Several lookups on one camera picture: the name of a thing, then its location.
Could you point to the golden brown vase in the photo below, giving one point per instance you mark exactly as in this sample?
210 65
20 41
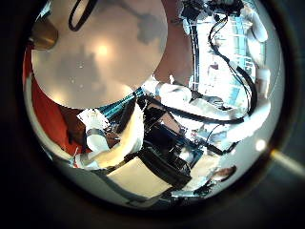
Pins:
44 35

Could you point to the teal striped panel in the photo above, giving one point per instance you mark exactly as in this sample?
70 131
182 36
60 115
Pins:
119 106

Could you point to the black electronics box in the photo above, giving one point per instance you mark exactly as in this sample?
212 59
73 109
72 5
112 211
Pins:
160 135

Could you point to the person with bare skin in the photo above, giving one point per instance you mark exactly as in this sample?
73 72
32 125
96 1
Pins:
223 173

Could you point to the beige cardboard box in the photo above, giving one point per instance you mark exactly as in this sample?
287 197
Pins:
138 178

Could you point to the red cabinet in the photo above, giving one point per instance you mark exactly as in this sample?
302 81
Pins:
47 117

